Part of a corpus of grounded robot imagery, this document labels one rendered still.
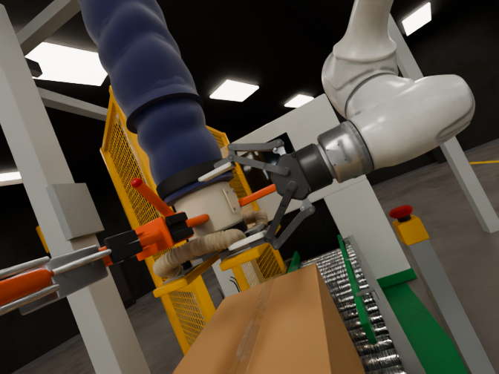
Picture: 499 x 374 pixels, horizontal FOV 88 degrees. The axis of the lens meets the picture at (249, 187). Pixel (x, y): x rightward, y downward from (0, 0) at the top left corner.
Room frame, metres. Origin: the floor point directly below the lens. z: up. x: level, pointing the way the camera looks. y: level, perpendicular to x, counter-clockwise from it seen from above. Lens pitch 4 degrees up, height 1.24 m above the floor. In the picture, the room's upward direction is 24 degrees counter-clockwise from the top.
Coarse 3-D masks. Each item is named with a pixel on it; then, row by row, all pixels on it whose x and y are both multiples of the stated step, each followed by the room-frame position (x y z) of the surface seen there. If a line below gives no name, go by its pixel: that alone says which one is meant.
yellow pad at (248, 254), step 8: (256, 224) 0.81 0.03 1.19; (248, 248) 0.60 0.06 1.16; (256, 248) 0.58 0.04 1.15; (264, 248) 0.62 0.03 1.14; (232, 256) 0.61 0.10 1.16; (240, 256) 0.58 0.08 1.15; (248, 256) 0.57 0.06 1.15; (256, 256) 0.57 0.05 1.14; (224, 264) 0.59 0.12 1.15; (232, 264) 0.58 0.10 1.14; (240, 264) 0.58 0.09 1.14
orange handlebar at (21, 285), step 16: (256, 192) 0.76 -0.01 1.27; (272, 192) 0.76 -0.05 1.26; (192, 224) 0.59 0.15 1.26; (144, 240) 0.43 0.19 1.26; (32, 272) 0.26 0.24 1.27; (48, 272) 0.27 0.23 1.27; (0, 288) 0.23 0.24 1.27; (16, 288) 0.24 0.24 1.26; (32, 288) 0.26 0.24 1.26; (0, 304) 0.23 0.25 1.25
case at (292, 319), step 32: (256, 288) 1.02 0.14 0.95; (288, 288) 0.88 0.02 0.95; (320, 288) 0.79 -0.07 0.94; (224, 320) 0.85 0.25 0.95; (256, 320) 0.75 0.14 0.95; (288, 320) 0.67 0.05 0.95; (320, 320) 0.60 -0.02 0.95; (192, 352) 0.72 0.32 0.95; (224, 352) 0.65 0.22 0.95; (256, 352) 0.59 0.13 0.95; (288, 352) 0.54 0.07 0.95; (320, 352) 0.49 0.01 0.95; (352, 352) 0.85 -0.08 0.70
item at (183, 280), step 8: (216, 256) 0.80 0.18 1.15; (184, 264) 0.71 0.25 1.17; (200, 264) 0.72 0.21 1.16; (208, 264) 0.73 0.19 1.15; (184, 272) 0.66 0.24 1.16; (192, 272) 0.65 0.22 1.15; (200, 272) 0.68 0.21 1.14; (168, 280) 0.65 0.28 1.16; (176, 280) 0.63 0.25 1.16; (184, 280) 0.61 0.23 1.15; (192, 280) 0.64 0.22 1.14; (160, 288) 0.63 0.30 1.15; (168, 288) 0.63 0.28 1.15; (176, 288) 0.62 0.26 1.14
